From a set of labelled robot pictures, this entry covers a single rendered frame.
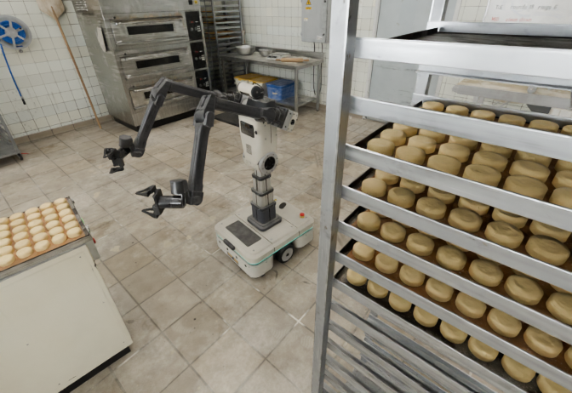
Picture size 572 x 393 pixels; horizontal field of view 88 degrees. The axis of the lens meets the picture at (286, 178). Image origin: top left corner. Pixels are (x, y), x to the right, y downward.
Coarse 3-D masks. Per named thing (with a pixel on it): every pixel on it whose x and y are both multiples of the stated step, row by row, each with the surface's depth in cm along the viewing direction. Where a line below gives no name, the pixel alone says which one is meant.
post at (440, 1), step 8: (432, 0) 73; (440, 0) 72; (448, 0) 72; (432, 8) 73; (440, 8) 72; (432, 16) 74; (440, 16) 73; (416, 80) 82; (424, 80) 81; (416, 88) 83; (424, 88) 82
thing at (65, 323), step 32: (64, 256) 127; (0, 288) 115; (32, 288) 123; (64, 288) 132; (96, 288) 143; (0, 320) 119; (32, 320) 128; (64, 320) 137; (96, 320) 149; (0, 352) 124; (32, 352) 133; (64, 352) 143; (96, 352) 155; (128, 352) 174; (0, 384) 128; (32, 384) 138; (64, 384) 150
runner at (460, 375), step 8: (368, 320) 135; (376, 320) 133; (384, 328) 131; (392, 328) 129; (392, 336) 128; (400, 336) 127; (408, 344) 125; (416, 344) 123; (416, 352) 122; (424, 352) 122; (432, 352) 119; (432, 360) 120; (440, 360) 118; (448, 368) 117; (456, 368) 114; (456, 376) 114; (464, 376) 113; (472, 384) 112; (480, 384) 110; (480, 392) 109; (488, 392) 109; (496, 392) 107
